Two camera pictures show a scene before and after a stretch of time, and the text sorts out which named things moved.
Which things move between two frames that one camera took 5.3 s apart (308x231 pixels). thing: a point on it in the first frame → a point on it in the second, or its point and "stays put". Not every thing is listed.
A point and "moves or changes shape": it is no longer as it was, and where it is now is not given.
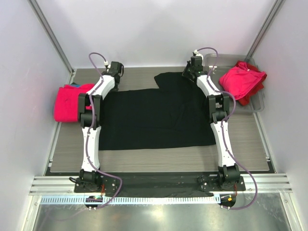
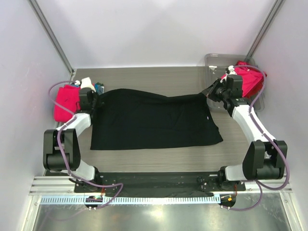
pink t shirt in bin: [240, 81] stays put
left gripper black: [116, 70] → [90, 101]
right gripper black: [184, 74] → [208, 91]
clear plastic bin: [216, 64] stays put
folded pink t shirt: [66, 103] stays put
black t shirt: [175, 116] moves or changes shape
